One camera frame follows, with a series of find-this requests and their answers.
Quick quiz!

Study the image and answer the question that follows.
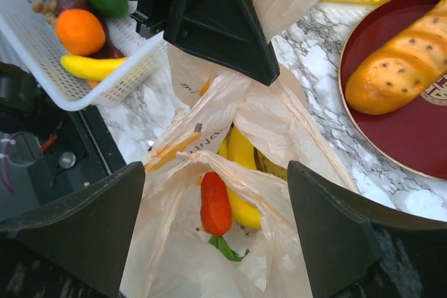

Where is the yellow banana bunch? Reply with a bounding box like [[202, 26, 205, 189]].
[[216, 126, 288, 230]]

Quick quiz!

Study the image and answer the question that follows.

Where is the orange carrot with leaves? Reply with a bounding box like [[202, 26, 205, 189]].
[[200, 172, 249, 262]]

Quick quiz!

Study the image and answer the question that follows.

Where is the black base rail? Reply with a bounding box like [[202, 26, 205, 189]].
[[1, 63, 126, 219]]

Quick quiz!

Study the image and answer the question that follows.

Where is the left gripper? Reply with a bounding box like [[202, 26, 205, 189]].
[[131, 0, 279, 86]]

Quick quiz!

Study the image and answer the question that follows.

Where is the white plastic fruit basket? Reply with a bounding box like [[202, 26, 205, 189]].
[[1, 0, 170, 111]]

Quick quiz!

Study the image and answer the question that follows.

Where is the dark red round plate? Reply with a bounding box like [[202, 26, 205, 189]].
[[339, 0, 446, 179]]

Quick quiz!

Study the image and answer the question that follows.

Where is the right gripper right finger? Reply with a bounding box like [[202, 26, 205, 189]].
[[288, 161, 446, 297]]

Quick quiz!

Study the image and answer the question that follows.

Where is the orange fruit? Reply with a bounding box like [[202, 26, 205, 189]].
[[54, 8, 106, 56]]

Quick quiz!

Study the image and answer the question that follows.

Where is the dark plum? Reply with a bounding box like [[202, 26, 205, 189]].
[[57, 0, 88, 13]]

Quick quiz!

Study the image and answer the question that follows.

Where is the front yellow banana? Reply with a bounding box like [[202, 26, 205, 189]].
[[60, 54, 127, 82]]

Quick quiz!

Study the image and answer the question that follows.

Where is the peach plastic grocery bag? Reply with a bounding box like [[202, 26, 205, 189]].
[[118, 0, 359, 298]]

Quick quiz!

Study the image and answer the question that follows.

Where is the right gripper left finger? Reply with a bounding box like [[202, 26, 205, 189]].
[[1, 162, 145, 297]]

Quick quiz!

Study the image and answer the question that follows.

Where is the long orange bread loaf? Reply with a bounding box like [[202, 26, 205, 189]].
[[344, 0, 446, 115]]

